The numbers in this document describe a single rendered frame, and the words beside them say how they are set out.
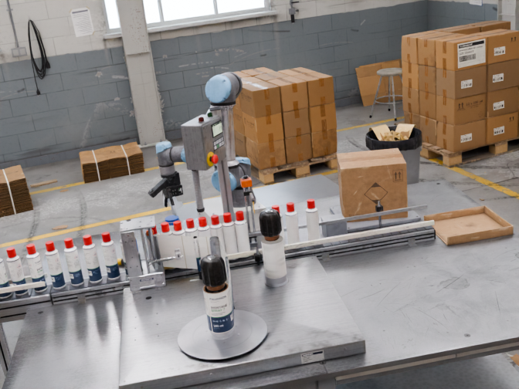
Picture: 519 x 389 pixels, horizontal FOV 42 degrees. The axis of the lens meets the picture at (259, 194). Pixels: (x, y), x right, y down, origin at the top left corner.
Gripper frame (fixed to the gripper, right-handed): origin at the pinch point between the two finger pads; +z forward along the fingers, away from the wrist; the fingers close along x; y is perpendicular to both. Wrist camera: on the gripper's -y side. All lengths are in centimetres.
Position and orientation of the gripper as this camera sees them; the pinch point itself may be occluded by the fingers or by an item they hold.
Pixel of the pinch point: (170, 212)
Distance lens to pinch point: 337.1
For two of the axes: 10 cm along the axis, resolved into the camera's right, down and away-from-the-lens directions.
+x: -4.4, -2.7, 8.6
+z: 1.1, 9.3, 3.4
